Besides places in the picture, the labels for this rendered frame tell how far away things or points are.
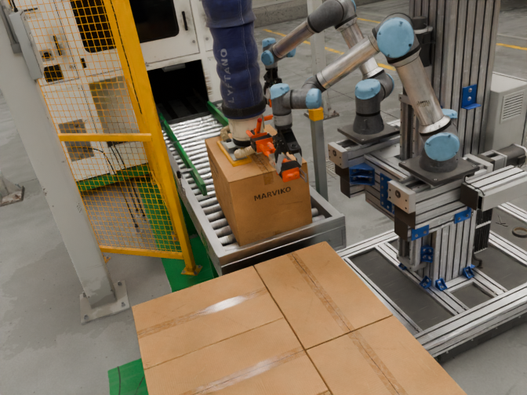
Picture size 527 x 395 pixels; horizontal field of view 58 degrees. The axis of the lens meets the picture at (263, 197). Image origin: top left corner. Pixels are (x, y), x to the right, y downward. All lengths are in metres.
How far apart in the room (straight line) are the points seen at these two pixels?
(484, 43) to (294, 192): 1.05
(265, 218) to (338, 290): 0.53
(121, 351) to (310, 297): 1.25
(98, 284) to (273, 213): 1.29
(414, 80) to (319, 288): 0.98
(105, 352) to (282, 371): 1.37
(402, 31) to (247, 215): 1.16
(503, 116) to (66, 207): 2.28
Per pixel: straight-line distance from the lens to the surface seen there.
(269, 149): 2.15
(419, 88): 1.74
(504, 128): 2.39
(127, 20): 2.65
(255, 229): 2.39
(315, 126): 2.87
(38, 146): 2.73
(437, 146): 1.79
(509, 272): 2.86
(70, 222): 2.91
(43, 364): 3.07
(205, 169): 3.34
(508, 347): 2.75
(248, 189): 2.27
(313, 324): 1.99
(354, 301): 2.09
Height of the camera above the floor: 1.96
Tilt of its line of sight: 30 degrees down
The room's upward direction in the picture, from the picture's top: 8 degrees counter-clockwise
